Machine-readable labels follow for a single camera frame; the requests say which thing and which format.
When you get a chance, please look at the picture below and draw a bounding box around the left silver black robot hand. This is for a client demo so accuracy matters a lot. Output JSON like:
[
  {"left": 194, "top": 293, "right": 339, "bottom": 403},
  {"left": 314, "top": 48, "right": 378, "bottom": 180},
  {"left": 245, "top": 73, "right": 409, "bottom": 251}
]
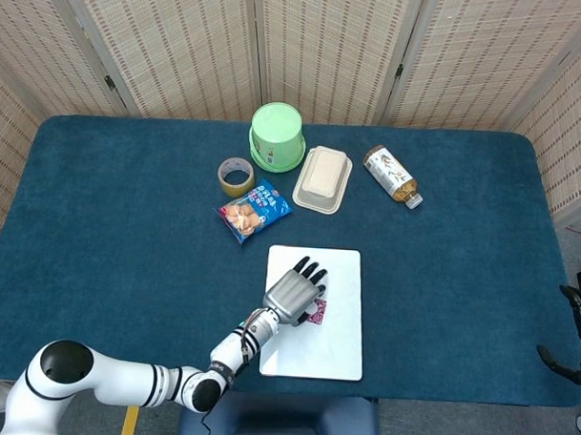
[{"left": 260, "top": 255, "right": 329, "bottom": 328}]

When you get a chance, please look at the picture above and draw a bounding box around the white magnetic board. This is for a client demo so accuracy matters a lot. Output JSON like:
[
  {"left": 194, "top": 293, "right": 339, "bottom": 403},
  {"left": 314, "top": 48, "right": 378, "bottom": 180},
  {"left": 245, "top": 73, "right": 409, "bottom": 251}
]
[{"left": 258, "top": 244, "right": 367, "bottom": 383}]

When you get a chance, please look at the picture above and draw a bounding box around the blue snack bag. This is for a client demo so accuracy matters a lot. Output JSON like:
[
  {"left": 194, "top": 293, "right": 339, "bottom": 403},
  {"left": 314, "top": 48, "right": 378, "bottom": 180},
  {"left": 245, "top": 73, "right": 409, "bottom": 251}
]
[{"left": 214, "top": 176, "right": 294, "bottom": 247}]

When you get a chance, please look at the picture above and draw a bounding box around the yellow tape roll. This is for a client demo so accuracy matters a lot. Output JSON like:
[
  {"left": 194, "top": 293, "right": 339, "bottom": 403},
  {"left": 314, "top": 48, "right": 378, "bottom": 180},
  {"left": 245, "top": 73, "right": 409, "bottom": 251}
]
[{"left": 216, "top": 155, "right": 258, "bottom": 199}]

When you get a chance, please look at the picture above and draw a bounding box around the beige lunch box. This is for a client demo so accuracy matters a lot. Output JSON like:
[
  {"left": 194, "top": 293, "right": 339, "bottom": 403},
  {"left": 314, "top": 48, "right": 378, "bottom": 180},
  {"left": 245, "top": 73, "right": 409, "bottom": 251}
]
[{"left": 291, "top": 144, "right": 355, "bottom": 217}]

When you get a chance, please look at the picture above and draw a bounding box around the tea bottle with label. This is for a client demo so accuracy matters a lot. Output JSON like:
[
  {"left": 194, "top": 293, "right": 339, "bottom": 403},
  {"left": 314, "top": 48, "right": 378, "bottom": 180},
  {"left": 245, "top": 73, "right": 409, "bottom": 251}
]
[{"left": 361, "top": 144, "right": 425, "bottom": 211}]

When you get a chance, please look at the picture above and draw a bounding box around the green plastic bucket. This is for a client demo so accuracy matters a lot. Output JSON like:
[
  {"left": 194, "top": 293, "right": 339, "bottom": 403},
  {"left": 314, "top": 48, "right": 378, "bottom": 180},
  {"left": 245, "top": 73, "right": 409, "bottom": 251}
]
[{"left": 247, "top": 101, "right": 309, "bottom": 176}]

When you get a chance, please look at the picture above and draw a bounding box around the blue felt table cloth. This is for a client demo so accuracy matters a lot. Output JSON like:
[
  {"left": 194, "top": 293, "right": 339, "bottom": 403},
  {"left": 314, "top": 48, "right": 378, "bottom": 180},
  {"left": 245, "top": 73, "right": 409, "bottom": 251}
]
[{"left": 0, "top": 112, "right": 581, "bottom": 409}]

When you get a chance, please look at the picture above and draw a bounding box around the woven folding screen panel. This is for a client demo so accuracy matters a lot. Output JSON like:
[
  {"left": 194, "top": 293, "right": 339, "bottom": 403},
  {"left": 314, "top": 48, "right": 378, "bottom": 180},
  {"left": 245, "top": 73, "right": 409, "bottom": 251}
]
[
  {"left": 508, "top": 24, "right": 581, "bottom": 222},
  {"left": 54, "top": 0, "right": 265, "bottom": 123},
  {"left": 248, "top": 0, "right": 428, "bottom": 129},
  {"left": 0, "top": 0, "right": 139, "bottom": 118},
  {"left": 384, "top": 0, "right": 581, "bottom": 135},
  {"left": 0, "top": 63, "right": 50, "bottom": 238}
]

